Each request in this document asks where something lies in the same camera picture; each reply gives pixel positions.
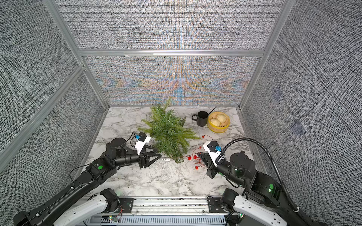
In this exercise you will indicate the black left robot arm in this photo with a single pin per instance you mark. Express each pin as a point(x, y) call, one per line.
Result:
point(116, 155)

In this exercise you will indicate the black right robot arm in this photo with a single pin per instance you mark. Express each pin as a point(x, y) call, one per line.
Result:
point(263, 198)

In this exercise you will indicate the white steamed bun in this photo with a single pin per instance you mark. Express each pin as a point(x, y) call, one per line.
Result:
point(221, 118)
point(215, 122)

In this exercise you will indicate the small green christmas tree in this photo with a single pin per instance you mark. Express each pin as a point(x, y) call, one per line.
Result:
point(169, 132)

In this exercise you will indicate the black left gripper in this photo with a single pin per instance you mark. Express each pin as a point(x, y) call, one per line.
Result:
point(145, 161)

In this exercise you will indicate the red string lights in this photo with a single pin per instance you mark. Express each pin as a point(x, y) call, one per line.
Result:
point(193, 156)

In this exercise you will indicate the black metal mug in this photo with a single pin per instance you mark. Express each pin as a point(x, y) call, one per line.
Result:
point(200, 118)

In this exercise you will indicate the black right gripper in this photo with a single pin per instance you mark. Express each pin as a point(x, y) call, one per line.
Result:
point(213, 168)

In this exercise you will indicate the right white steamed bun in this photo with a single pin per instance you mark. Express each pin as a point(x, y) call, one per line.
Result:
point(221, 118)

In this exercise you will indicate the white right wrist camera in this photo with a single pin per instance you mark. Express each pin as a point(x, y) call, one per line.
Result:
point(215, 151)

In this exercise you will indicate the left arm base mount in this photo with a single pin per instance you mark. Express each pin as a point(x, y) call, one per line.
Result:
point(115, 204)

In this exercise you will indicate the left white steamed bun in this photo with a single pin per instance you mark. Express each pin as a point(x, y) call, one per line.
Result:
point(215, 122)

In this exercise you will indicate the yellow bamboo steamer basket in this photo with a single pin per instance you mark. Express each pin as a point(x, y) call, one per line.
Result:
point(223, 127)

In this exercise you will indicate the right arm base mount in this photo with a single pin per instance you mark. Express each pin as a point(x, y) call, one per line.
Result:
point(223, 203)

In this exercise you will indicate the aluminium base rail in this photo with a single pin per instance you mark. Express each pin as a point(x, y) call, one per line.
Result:
point(153, 211)

